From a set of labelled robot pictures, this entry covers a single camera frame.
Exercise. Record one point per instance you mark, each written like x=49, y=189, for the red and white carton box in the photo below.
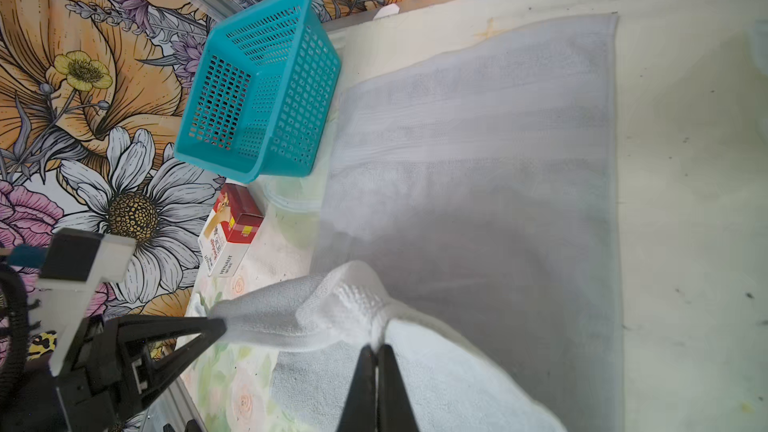
x=228, y=231

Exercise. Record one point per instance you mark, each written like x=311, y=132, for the teal plastic basket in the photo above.
x=261, y=94

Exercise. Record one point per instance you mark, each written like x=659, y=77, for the light grey towel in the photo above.
x=468, y=227

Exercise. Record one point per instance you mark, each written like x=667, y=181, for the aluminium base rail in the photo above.
x=173, y=411

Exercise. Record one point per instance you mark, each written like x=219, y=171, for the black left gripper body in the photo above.
x=99, y=385

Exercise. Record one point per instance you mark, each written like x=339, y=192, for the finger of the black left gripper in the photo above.
x=155, y=350

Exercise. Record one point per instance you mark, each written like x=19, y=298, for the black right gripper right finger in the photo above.
x=394, y=411

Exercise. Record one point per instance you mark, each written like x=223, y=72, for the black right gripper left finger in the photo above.
x=360, y=409

